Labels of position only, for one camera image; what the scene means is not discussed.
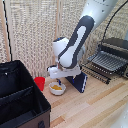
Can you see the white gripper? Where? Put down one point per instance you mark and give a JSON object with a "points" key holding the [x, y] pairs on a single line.
{"points": [[66, 72]]}

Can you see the white ceramic bowl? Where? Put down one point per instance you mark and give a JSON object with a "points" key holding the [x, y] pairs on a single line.
{"points": [[57, 93]]}

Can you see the black dish rack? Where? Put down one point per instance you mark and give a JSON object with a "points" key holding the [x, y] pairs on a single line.
{"points": [[106, 61]]}

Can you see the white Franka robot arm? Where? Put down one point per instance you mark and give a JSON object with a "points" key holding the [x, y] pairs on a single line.
{"points": [[76, 40]]}

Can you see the yellow food piece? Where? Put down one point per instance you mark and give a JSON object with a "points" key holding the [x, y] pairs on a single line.
{"points": [[54, 88], [60, 88]]}

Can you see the red plastic cup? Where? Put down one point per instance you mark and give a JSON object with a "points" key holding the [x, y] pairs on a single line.
{"points": [[40, 83]]}

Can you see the black fabric storage box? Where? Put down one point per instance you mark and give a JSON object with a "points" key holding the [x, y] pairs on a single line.
{"points": [[20, 100]]}

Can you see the woven folding screen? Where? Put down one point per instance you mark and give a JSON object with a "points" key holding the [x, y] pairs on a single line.
{"points": [[33, 33]]}

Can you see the black vertical pole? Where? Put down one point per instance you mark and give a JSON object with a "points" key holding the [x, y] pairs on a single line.
{"points": [[6, 30]]}

